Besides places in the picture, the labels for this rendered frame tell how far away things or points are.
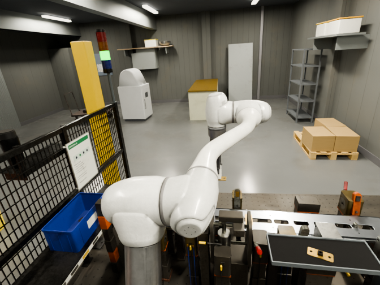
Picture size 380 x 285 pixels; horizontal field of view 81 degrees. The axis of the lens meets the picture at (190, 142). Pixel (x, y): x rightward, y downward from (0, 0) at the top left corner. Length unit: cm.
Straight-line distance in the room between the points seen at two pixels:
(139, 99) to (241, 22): 462
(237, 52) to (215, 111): 788
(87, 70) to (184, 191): 133
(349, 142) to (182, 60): 653
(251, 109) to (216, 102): 16
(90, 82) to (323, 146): 380
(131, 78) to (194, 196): 648
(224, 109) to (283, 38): 838
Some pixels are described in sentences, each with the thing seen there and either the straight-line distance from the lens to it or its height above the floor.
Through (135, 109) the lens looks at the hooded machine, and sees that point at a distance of 704.
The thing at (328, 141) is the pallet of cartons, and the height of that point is 33.
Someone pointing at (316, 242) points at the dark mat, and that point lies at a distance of 109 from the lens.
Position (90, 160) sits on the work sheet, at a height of 127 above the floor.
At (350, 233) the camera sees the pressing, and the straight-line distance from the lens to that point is 145.
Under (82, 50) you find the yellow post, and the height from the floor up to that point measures 194.
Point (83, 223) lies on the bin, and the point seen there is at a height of 113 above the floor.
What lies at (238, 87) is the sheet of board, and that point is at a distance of 872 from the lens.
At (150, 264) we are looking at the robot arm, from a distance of 68.
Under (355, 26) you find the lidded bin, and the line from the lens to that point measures 496.
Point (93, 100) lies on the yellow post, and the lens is 177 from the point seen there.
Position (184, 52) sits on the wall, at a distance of 916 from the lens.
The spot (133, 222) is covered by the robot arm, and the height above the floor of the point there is 150.
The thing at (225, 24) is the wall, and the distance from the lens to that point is 911.
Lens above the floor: 189
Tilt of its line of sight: 22 degrees down
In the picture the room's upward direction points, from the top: 4 degrees counter-clockwise
